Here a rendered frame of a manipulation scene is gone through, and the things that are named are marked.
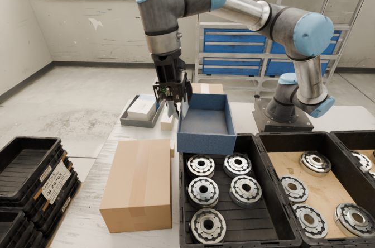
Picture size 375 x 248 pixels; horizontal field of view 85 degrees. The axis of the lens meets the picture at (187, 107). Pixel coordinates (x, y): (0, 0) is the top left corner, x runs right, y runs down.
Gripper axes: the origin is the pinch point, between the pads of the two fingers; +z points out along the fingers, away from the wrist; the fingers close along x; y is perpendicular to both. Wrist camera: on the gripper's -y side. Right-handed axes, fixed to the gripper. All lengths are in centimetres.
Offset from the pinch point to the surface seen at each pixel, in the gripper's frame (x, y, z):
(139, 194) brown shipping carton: -16.3, 10.4, 23.9
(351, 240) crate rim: 41, 22, 25
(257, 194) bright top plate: 22.1, 6.9, 29.4
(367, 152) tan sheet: 72, -18, 39
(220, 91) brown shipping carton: 13, -59, 28
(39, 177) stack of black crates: -87, -14, 47
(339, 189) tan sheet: 51, 1, 36
